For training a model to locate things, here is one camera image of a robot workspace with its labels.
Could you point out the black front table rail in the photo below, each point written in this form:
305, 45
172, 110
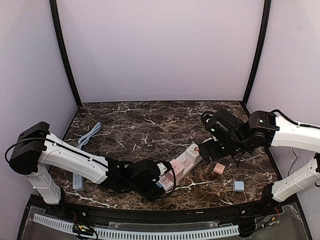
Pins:
223, 214

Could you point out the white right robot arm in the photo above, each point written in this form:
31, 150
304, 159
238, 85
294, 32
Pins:
275, 129

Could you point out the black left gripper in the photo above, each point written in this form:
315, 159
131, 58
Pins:
153, 188

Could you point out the white cube socket adapter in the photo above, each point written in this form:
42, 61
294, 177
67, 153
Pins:
192, 153

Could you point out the black frame post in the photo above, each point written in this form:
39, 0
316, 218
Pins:
63, 51
258, 50

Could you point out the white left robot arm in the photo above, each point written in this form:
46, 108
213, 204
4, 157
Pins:
37, 147

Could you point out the left black frame post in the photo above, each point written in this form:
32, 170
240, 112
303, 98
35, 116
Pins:
63, 51

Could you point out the small pink cube adapter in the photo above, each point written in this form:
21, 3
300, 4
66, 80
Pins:
219, 168

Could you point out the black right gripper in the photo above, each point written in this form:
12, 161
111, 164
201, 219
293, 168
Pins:
208, 152

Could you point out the large pink cube adapter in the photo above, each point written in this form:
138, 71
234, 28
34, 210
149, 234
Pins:
178, 170

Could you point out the blue small power strip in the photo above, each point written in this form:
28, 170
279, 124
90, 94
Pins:
77, 182

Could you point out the white multicolour power strip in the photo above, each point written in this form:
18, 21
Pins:
166, 184

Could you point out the small blue cube adapter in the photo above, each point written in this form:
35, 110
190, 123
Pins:
238, 186

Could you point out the small circuit board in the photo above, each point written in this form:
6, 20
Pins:
82, 230

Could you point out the white slotted cable duct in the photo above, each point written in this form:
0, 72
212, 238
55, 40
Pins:
113, 233

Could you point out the right black frame post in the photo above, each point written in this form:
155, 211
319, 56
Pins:
258, 50

